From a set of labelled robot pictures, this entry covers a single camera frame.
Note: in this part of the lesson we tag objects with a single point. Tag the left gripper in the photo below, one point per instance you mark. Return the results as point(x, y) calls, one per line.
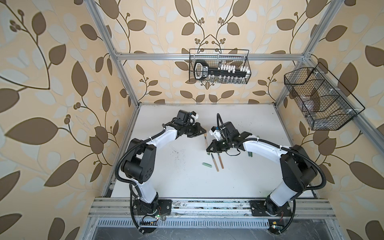
point(197, 131)

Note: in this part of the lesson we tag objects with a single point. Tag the black socket tool set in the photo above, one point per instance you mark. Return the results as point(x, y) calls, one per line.
point(202, 70)

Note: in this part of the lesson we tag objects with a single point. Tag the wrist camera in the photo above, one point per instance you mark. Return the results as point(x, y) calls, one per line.
point(192, 116)
point(216, 133)

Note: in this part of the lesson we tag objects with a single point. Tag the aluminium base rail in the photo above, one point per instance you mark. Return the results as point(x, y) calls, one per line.
point(305, 209)

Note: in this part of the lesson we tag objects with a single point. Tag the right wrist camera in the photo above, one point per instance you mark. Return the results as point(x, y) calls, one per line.
point(216, 133)

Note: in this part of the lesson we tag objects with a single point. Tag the back wire basket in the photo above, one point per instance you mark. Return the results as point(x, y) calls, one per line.
point(213, 56)

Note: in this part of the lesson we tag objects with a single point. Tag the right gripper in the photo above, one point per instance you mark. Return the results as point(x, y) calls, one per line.
point(215, 148)

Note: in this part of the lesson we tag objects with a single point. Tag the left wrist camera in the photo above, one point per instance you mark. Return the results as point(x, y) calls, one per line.
point(192, 116)

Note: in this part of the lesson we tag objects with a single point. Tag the side wire basket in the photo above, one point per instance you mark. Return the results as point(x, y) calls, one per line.
point(326, 103)

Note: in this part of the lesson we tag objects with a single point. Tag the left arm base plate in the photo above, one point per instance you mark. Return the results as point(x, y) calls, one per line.
point(157, 207)

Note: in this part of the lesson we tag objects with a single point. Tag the light green cap lower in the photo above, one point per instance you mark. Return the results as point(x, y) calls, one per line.
point(207, 165)

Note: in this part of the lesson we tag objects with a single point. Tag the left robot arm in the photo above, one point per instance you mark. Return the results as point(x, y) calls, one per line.
point(137, 164)

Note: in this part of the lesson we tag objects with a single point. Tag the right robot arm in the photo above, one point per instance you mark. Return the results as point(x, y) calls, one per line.
point(299, 172)

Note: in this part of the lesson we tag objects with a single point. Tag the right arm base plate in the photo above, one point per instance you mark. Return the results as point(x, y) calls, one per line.
point(263, 208)

